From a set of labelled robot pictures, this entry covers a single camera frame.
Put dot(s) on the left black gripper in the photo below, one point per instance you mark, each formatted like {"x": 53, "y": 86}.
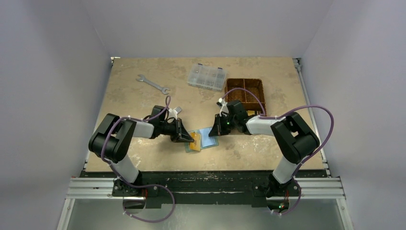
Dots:
{"x": 180, "y": 134}

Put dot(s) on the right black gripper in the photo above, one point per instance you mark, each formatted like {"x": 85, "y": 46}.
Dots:
{"x": 219, "y": 123}

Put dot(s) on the brown woven basket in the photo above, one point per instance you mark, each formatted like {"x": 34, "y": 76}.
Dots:
{"x": 249, "y": 91}

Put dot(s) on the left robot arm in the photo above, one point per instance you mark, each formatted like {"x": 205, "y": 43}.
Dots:
{"x": 112, "y": 138}

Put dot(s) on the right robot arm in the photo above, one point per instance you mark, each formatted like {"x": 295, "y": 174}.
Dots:
{"x": 294, "y": 137}

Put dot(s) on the clear plastic organizer box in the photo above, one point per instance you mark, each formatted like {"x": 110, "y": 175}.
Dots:
{"x": 207, "y": 77}

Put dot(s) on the silver open-end wrench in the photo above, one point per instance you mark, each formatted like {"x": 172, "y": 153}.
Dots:
{"x": 142, "y": 78}

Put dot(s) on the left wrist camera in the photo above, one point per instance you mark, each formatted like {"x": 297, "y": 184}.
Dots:
{"x": 173, "y": 113}

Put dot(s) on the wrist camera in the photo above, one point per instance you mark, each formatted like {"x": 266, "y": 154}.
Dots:
{"x": 222, "y": 104}
{"x": 173, "y": 113}

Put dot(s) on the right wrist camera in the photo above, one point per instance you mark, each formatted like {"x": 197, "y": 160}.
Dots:
{"x": 222, "y": 104}

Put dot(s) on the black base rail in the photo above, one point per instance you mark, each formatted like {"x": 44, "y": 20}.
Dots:
{"x": 203, "y": 188}

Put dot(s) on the aluminium frame rail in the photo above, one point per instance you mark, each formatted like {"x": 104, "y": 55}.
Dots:
{"x": 322, "y": 186}

